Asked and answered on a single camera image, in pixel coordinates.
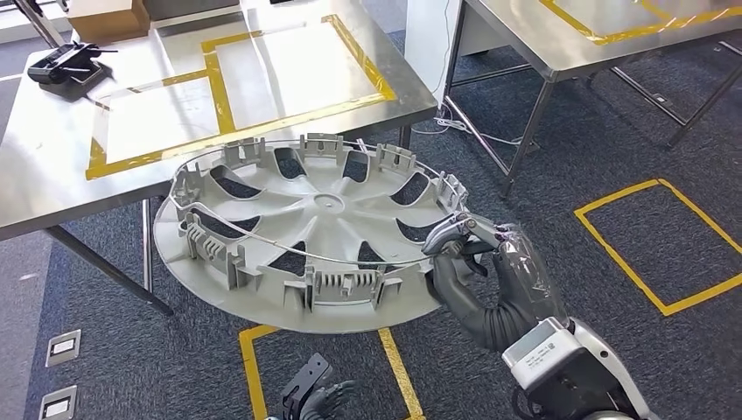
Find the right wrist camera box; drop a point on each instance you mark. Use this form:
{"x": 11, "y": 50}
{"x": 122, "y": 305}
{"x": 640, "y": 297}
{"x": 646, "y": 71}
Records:
{"x": 539, "y": 353}

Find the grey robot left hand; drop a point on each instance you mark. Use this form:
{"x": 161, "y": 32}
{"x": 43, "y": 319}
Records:
{"x": 324, "y": 403}

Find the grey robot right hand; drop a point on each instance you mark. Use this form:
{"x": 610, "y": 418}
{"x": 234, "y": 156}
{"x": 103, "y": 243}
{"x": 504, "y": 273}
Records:
{"x": 527, "y": 278}

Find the white partition panel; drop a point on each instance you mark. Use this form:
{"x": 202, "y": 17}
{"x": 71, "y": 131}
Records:
{"x": 429, "y": 46}

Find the black remote controller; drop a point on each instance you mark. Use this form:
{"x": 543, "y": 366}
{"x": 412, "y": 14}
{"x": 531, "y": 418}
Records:
{"x": 66, "y": 72}

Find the brown cardboard box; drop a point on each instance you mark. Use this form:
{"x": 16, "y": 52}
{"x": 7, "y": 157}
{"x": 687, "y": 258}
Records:
{"x": 107, "y": 20}

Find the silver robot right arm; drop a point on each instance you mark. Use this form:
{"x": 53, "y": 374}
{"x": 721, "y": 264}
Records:
{"x": 493, "y": 330}

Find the grey metal stand leg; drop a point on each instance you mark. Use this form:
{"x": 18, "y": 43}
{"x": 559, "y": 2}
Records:
{"x": 40, "y": 23}

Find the grey plastic wheel hubcap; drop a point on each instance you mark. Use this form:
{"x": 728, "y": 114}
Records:
{"x": 330, "y": 203}

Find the steel floor socket plate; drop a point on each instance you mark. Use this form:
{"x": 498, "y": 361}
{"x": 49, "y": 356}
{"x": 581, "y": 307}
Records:
{"x": 64, "y": 348}
{"x": 58, "y": 404}
{"x": 662, "y": 100}

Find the yellow tape double frame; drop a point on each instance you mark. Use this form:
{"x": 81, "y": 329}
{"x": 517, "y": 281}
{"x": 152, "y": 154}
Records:
{"x": 223, "y": 104}

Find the stainless steel workbench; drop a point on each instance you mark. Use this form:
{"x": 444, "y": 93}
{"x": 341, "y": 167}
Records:
{"x": 46, "y": 174}
{"x": 522, "y": 35}

